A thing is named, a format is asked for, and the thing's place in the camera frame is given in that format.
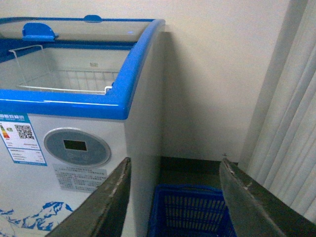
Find glass sliding freezer lid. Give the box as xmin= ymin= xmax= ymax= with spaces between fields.
xmin=0 ymin=15 xmax=152 ymax=42

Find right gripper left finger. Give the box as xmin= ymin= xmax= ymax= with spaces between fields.
xmin=47 ymin=157 xmax=131 ymax=237

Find white vertical blinds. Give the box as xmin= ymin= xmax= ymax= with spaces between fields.
xmin=239 ymin=0 xmax=316 ymax=222

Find white wire freezer basket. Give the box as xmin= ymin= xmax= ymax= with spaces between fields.
xmin=9 ymin=44 xmax=128 ymax=95

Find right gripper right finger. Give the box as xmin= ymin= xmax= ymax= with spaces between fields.
xmin=219 ymin=158 xmax=316 ymax=237

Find blue plastic basket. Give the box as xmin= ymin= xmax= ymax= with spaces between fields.
xmin=148 ymin=184 xmax=236 ymax=237

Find white chest freezer blue trim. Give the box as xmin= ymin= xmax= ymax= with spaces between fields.
xmin=0 ymin=19 xmax=165 ymax=237

